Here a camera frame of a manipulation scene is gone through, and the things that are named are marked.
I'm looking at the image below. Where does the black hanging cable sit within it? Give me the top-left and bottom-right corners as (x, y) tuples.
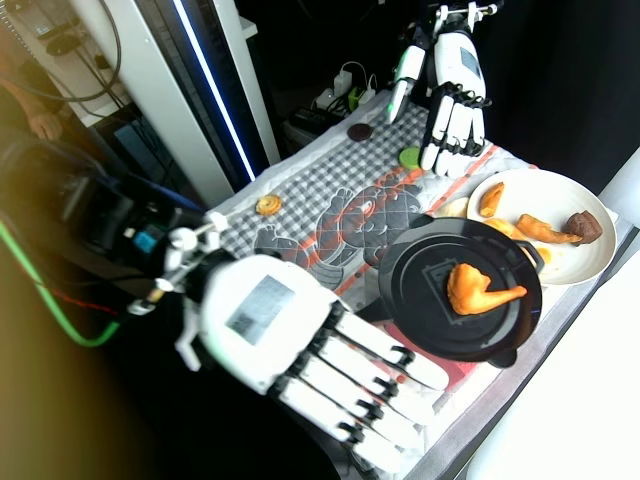
(0, 0), (124, 104)

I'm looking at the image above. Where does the orange toy chicken leg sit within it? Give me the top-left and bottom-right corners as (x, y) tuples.
(446, 262), (529, 317)

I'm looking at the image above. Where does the grey quilt with bear print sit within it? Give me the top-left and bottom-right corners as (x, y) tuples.
(199, 88), (624, 471)

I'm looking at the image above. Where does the toy fried egg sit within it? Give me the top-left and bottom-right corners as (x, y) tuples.
(535, 244), (564, 274)

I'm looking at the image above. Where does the black frying pan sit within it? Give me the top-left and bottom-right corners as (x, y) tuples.
(359, 213), (546, 369)

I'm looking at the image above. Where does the orange striped toy shrimp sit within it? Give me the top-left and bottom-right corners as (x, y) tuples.
(482, 217), (529, 241)

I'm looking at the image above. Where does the person's hand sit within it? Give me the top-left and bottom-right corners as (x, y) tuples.
(27, 110), (65, 142)

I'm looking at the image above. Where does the white pillar with blue light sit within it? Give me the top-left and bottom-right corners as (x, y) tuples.
(69, 0), (281, 209)

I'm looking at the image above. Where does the yellow swirl toy cookie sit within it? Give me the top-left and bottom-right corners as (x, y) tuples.
(255, 193), (284, 217)

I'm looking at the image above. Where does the black power adapter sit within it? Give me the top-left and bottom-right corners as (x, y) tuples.
(289, 106), (331, 132)

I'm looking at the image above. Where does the white power strip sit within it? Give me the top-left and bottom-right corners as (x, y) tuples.
(314, 87), (376, 114)

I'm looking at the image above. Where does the dark brown toy meat piece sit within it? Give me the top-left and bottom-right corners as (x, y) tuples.
(562, 210), (604, 245)

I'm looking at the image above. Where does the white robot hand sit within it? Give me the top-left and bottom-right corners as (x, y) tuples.
(384, 29), (489, 179)
(173, 253), (451, 476)

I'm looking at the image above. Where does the orange toy fried dumpling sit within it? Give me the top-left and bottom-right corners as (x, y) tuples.
(478, 181), (506, 219)

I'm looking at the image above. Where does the white toy dumpling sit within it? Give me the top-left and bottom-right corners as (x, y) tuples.
(438, 196), (471, 220)

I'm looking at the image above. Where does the white round plate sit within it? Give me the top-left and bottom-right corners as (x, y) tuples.
(466, 168), (618, 288)

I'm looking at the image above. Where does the brown toy fried wing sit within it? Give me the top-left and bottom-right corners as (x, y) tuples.
(515, 213), (584, 246)

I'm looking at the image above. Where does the pink foam block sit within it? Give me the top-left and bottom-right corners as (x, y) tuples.
(374, 319), (481, 396)

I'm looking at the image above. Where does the grey table cloth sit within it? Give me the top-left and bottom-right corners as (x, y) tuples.
(399, 209), (631, 480)

